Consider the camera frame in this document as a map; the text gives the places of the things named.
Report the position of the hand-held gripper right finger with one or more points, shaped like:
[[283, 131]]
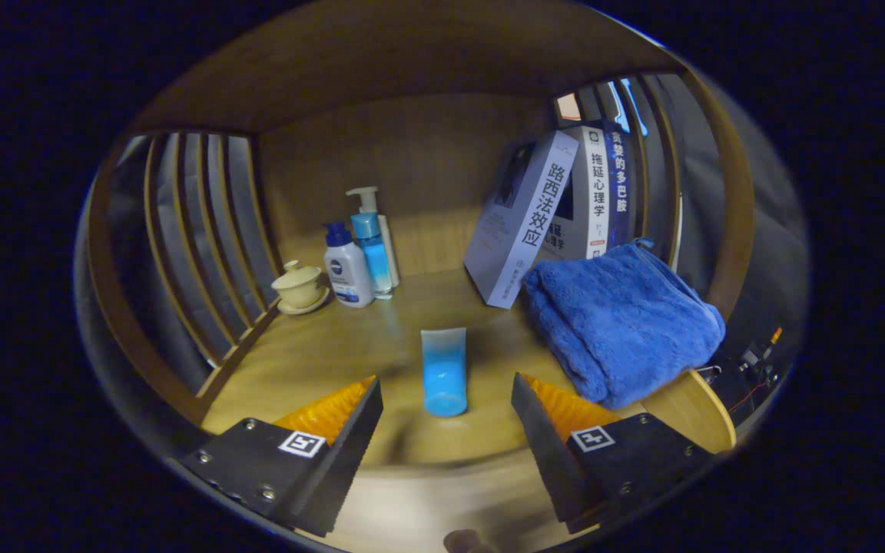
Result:
[[546, 445]]

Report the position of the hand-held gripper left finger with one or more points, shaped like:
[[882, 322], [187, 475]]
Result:
[[350, 445]]

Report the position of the blue squeeze tube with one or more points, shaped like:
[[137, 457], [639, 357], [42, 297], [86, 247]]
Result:
[[444, 376]]

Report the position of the wooden countertop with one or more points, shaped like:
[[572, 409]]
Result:
[[335, 353]]

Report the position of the wooden cabinet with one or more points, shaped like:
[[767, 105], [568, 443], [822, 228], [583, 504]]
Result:
[[412, 61]]

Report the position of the folded blue towel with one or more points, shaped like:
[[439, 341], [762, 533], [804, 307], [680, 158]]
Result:
[[627, 322]]

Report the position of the beige lidded teacup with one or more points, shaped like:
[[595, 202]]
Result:
[[300, 288]]

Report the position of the white lotion bottle blue cap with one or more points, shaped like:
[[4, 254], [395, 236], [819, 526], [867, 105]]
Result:
[[348, 276]]

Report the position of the blue pump bottle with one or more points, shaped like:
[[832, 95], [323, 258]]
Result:
[[375, 257]]

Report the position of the slim white tube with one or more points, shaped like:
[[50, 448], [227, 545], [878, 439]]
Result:
[[389, 250]]

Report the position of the black device with orange part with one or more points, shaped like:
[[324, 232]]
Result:
[[742, 376]]

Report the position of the grey leaning book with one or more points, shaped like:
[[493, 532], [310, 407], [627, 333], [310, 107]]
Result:
[[523, 223]]

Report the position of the white spine book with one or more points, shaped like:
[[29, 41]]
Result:
[[596, 192]]

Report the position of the dark blue spine book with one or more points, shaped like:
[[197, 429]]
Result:
[[621, 184]]

